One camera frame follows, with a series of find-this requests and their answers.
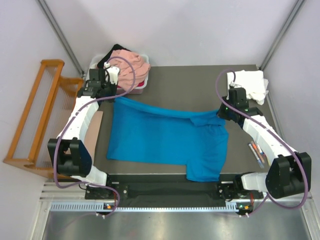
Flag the blue t shirt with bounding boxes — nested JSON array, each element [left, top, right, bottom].
[[106, 97, 229, 182]]

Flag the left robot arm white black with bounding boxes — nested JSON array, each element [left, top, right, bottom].
[[47, 65, 120, 199]]

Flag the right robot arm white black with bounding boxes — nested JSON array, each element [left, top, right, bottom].
[[217, 87, 312, 199]]

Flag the folded white t shirts stack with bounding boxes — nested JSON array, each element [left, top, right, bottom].
[[226, 70, 269, 106]]

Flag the black t shirt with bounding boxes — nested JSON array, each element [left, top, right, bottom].
[[97, 44, 128, 69]]

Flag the white plastic laundry bin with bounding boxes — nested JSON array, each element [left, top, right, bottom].
[[88, 53, 150, 95]]

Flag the pink t shirt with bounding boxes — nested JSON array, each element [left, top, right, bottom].
[[109, 49, 152, 91]]

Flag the red t shirt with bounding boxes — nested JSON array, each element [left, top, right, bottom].
[[136, 80, 147, 89]]

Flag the pink cardboard sheet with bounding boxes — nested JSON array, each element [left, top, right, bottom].
[[84, 111, 103, 163]]

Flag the wooden drying rack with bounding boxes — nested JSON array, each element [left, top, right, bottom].
[[3, 59, 84, 179]]

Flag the markers on table edge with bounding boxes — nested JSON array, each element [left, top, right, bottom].
[[247, 140, 269, 169]]

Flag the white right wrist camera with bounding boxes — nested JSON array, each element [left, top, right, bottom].
[[229, 81, 242, 89]]

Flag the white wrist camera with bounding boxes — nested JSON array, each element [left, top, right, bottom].
[[229, 81, 242, 89], [103, 62, 120, 85]]

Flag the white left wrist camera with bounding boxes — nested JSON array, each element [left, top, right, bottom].
[[103, 62, 120, 85]]

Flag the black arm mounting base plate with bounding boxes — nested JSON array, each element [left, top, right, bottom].
[[84, 174, 266, 201]]

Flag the white slotted cable duct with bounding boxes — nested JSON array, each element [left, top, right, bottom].
[[50, 202, 239, 213]]

